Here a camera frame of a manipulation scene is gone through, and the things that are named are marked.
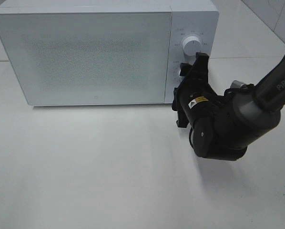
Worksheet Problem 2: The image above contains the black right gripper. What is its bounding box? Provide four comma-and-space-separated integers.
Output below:
172, 52, 219, 128

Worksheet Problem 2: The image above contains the white timer knob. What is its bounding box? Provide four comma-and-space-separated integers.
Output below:
179, 69, 184, 80

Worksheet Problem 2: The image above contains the white microwave door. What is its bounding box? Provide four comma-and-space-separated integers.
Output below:
0, 12, 171, 106

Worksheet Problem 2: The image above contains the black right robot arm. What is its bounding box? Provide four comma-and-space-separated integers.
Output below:
172, 52, 285, 161

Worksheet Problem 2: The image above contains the upper white power knob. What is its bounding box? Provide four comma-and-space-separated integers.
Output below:
182, 34, 202, 56

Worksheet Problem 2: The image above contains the white microwave oven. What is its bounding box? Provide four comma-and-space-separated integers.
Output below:
0, 0, 219, 106

